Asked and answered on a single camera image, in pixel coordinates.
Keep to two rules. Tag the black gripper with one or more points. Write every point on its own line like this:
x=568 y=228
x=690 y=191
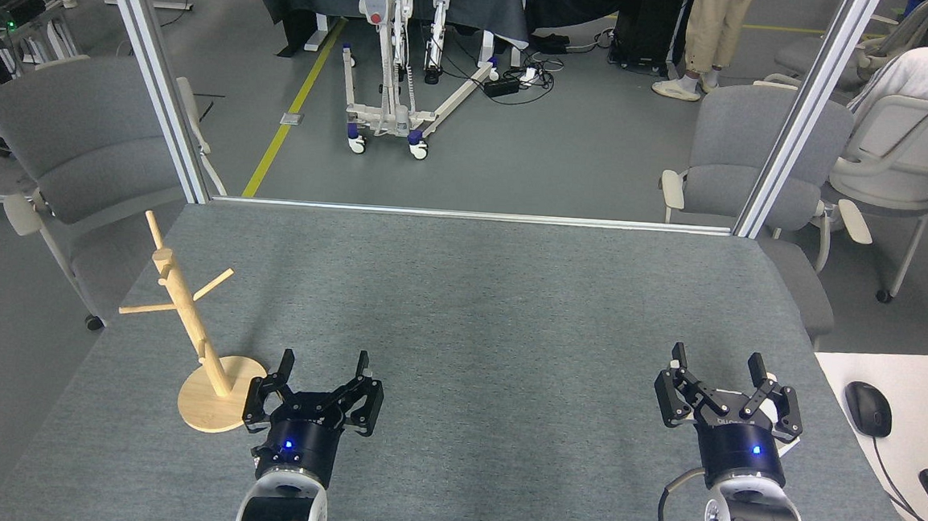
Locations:
x=742 y=459
x=300 y=444

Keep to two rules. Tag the wooden cup rack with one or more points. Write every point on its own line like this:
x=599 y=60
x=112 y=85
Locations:
x=187 y=308

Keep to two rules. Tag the black computer mouse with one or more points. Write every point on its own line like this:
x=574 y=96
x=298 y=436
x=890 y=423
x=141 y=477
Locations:
x=867 y=408

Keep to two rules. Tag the white desk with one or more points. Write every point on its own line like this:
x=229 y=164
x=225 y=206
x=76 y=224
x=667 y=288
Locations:
x=924 y=385

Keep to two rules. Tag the silver aluminium crossbar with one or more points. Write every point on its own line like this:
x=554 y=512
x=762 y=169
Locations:
x=467 y=215

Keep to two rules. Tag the grey chair with beige armrests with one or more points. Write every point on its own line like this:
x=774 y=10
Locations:
x=84 y=141
x=761 y=142

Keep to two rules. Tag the metal floor socket plate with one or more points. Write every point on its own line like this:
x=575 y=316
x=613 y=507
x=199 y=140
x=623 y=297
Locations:
x=291 y=119

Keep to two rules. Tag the white office chair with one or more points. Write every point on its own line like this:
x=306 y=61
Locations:
x=898 y=150
x=799 y=51

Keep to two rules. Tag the black power strip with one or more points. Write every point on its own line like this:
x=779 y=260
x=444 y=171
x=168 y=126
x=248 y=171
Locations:
x=503 y=86

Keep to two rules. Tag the standing person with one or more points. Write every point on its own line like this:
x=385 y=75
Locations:
x=712 y=26

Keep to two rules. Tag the black case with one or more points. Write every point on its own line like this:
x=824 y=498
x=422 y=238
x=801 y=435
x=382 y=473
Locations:
x=648 y=22

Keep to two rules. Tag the white stand on wheels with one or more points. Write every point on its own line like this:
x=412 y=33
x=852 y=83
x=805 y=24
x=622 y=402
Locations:
x=373 y=1

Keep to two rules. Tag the silver aluminium post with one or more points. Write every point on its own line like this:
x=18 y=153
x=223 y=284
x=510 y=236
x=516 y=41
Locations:
x=154 y=56
x=803 y=112

